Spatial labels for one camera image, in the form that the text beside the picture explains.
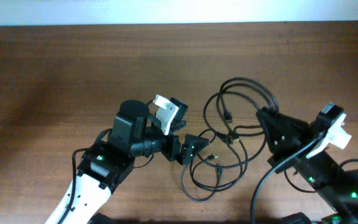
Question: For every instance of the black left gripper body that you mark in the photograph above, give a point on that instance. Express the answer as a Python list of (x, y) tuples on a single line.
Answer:
[(170, 152)]

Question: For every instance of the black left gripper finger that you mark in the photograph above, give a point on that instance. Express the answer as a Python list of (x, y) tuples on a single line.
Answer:
[(177, 125), (192, 145)]

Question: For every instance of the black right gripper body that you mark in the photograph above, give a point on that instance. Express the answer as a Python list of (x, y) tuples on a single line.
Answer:
[(276, 158)]

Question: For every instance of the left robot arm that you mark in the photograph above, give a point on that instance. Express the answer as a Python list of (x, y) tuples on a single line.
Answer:
[(136, 132)]

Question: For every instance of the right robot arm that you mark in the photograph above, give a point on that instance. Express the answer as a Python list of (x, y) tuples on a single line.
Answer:
[(336, 186)]

